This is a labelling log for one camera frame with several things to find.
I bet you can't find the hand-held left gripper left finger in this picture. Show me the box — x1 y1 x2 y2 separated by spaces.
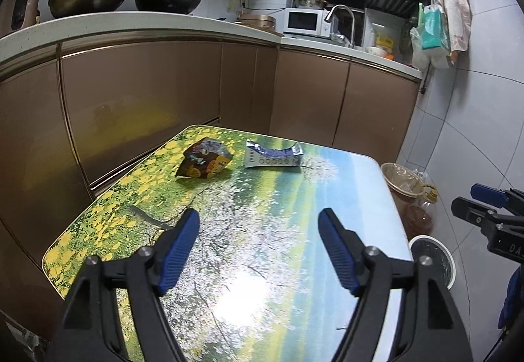
47 208 200 362

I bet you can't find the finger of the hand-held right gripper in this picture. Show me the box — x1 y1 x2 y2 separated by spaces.
470 183 524 215
450 197 498 228

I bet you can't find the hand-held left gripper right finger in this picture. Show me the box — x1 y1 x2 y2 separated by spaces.
318 207 473 362

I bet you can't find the grey trash bin white rim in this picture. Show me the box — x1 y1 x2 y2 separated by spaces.
408 234 458 291

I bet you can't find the brown yellow snack packet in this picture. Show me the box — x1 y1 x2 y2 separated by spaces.
176 136 234 180

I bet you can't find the purple white snack packet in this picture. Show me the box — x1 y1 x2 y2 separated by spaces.
244 140 304 173

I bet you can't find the person's right hand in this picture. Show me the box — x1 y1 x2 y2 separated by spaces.
496 267 524 331

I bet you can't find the cooking oil bottle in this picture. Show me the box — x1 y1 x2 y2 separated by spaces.
401 171 440 243

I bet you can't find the beige plastic bucket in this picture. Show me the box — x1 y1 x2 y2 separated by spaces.
380 162 426 205

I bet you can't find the table with landscape print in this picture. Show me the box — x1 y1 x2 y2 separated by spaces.
43 124 415 362

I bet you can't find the brown kitchen cabinet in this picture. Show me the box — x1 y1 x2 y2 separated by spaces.
0 38 422 340

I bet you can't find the white plastic bag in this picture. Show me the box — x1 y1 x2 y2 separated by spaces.
410 25 451 71

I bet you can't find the teal plastic bag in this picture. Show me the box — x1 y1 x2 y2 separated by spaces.
418 3 452 52

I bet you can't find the yellow bottle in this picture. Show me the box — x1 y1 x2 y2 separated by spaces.
375 33 396 60

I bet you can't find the beige hanging bag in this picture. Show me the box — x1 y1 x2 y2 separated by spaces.
435 0 472 56

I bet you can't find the chrome kitchen faucet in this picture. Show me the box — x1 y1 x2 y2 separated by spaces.
324 4 356 49

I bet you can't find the white microwave oven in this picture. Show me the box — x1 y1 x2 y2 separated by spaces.
282 7 333 39

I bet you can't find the white kitchen countertop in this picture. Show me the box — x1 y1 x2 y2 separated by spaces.
0 12 424 80

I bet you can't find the round wooden board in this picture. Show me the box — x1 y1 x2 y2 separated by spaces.
236 12 276 31

